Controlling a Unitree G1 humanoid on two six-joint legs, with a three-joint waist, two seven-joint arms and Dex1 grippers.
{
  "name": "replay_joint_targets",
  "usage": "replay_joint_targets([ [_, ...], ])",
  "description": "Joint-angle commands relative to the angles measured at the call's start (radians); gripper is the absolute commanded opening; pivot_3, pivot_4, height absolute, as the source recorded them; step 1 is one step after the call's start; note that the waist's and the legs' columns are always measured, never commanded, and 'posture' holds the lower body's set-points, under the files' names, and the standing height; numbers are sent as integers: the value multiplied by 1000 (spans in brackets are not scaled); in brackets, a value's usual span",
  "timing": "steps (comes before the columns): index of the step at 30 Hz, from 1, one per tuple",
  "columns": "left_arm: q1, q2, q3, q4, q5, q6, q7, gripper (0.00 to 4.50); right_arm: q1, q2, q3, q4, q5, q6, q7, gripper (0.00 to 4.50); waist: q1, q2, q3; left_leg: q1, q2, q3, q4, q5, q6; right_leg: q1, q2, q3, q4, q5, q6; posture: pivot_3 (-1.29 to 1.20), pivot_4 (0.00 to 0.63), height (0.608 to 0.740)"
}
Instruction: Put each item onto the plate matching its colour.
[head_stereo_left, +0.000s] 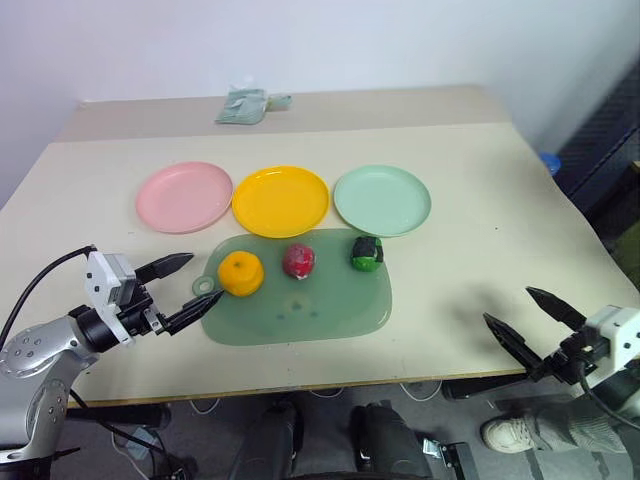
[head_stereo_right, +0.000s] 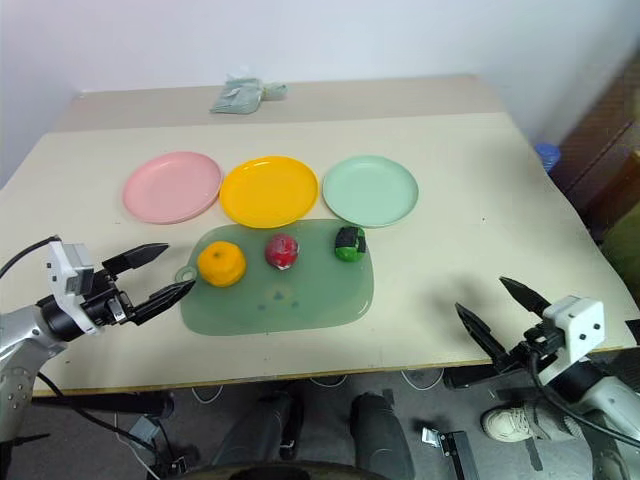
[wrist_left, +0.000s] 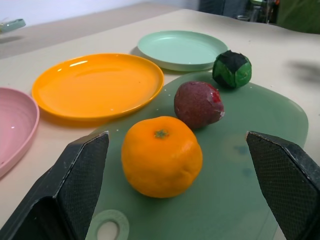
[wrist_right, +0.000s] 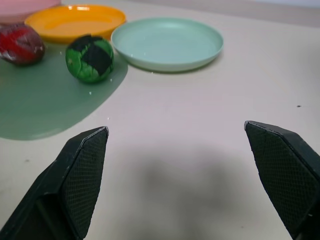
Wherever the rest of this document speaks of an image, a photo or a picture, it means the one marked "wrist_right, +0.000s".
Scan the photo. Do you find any green and black ball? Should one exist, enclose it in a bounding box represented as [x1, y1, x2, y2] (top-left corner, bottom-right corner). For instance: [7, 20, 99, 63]
[65, 34, 115, 84]

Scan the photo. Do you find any light green plate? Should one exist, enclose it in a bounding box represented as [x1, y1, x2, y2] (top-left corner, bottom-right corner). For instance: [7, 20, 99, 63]
[110, 16, 224, 73]

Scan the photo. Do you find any orange plate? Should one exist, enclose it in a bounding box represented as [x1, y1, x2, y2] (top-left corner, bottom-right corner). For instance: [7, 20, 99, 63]
[24, 4, 127, 45]

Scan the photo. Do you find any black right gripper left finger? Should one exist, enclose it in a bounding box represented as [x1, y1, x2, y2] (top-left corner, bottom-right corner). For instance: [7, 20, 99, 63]
[0, 126, 110, 240]

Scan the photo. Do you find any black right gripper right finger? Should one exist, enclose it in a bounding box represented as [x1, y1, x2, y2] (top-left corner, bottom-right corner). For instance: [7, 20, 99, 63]
[244, 120, 320, 240]

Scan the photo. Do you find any green mat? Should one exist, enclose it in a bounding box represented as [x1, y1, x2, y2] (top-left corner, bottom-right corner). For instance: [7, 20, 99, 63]
[0, 41, 129, 141]

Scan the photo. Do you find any pink plate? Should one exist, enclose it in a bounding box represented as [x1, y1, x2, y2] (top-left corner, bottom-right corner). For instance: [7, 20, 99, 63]
[0, 0, 62, 25]

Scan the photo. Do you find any red and black ball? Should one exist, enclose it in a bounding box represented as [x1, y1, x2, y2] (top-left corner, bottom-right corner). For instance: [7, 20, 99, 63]
[0, 22, 46, 67]

